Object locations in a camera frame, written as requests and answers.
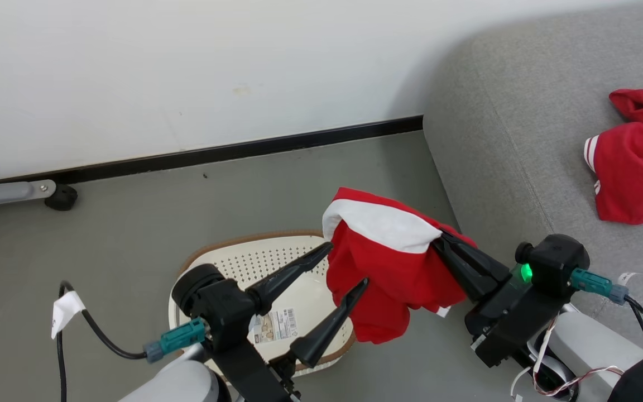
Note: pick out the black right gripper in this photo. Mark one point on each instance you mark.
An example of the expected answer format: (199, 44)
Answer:
(522, 315)

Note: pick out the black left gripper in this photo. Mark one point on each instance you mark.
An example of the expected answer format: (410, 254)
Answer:
(224, 310)

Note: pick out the red garment with white panel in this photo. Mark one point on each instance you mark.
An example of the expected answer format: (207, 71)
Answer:
(388, 268)

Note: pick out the red garment with white stripes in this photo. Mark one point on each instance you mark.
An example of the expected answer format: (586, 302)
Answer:
(634, 173)

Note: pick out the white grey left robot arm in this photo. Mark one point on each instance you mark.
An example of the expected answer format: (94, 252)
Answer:
(176, 385)

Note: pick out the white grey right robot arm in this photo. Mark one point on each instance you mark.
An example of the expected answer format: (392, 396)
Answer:
(595, 340)

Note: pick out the grey fabric sofa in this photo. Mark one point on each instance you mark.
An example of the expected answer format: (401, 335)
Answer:
(522, 139)

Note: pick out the white perforated laundry basket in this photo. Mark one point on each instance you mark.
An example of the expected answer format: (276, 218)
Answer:
(277, 262)

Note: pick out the black skirting board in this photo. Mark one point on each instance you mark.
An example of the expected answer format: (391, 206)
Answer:
(243, 151)

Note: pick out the black rubber foot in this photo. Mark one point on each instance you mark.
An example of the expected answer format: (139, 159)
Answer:
(62, 198)

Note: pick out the grey metal bar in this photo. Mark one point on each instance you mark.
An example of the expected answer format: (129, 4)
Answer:
(3, 192)

